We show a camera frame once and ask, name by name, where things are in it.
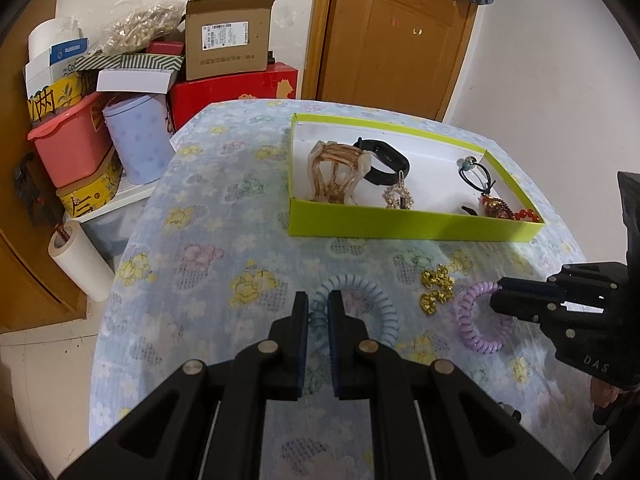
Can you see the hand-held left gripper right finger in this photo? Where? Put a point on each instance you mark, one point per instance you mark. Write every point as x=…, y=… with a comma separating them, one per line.
x=335, y=345

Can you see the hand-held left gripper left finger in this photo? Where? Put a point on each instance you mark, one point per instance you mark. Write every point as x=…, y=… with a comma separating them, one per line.
x=300, y=345

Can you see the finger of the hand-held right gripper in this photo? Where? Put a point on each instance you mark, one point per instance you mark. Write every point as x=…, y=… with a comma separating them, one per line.
x=520, y=307
x=525, y=286

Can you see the brown beaded hair accessory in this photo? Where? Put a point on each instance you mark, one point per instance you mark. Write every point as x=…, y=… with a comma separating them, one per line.
x=495, y=207

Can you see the lime green shallow box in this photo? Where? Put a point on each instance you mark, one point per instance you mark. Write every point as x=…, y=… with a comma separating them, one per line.
x=400, y=222

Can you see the rhinestone hair clip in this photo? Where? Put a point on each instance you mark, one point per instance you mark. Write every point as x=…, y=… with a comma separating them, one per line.
x=400, y=196

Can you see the large translucent claw clip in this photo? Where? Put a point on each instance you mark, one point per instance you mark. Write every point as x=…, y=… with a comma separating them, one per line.
x=332, y=170

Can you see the black wristband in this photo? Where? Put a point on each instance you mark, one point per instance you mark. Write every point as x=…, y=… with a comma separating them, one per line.
x=387, y=152

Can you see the person's right hand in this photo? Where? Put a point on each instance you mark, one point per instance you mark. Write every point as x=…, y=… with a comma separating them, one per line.
x=602, y=396

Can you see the gold charm clip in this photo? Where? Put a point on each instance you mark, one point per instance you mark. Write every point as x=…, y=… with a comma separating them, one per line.
x=431, y=302

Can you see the floral blue tablecloth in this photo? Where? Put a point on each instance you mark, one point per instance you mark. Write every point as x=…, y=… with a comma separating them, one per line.
x=200, y=260

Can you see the white plastic drawer unit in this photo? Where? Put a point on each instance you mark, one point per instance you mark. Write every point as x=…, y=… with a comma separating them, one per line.
x=115, y=225

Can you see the cream paper roll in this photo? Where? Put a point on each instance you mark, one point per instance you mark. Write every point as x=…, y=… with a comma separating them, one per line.
x=85, y=265

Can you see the lilac cylindrical tin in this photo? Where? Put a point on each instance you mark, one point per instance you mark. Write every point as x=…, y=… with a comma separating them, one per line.
x=140, y=145

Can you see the large red box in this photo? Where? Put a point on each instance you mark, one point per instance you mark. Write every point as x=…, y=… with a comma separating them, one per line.
x=225, y=95

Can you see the brown wooden door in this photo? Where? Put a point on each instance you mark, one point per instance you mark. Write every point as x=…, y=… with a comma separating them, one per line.
x=395, y=45

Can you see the brown wooden cabinet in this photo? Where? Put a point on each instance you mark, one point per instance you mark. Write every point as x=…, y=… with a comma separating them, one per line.
x=20, y=270

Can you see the open cardboard box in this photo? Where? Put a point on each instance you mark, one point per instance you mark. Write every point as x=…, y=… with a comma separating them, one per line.
x=225, y=62

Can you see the pink plastic basket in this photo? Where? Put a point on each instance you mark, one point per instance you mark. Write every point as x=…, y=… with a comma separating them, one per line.
x=70, y=152

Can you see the white open box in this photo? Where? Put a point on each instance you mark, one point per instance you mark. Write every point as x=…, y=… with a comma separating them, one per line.
x=135, y=81

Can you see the small red box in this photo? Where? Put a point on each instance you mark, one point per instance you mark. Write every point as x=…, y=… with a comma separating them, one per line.
x=165, y=48

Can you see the green striped box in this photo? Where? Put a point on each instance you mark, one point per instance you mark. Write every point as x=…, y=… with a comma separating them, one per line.
x=130, y=62

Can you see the clear bag of gold pieces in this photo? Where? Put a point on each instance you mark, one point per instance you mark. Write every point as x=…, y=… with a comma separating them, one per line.
x=137, y=27

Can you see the white and blue carton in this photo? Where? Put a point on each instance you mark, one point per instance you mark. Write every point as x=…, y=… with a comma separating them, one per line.
x=50, y=65

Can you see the white paper roll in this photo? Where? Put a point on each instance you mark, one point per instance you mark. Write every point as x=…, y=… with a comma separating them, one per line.
x=50, y=35

